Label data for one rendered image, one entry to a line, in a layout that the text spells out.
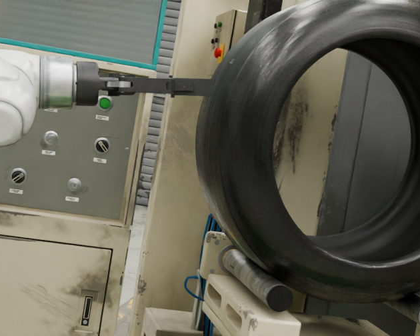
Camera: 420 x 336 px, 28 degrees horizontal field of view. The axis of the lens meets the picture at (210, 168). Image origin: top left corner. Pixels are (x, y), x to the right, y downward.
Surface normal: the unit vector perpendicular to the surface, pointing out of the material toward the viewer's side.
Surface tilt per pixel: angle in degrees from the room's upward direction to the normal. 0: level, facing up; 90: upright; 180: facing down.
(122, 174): 90
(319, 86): 90
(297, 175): 90
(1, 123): 112
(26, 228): 90
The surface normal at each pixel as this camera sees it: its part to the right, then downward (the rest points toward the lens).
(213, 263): 0.21, 0.08
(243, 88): -0.52, -0.23
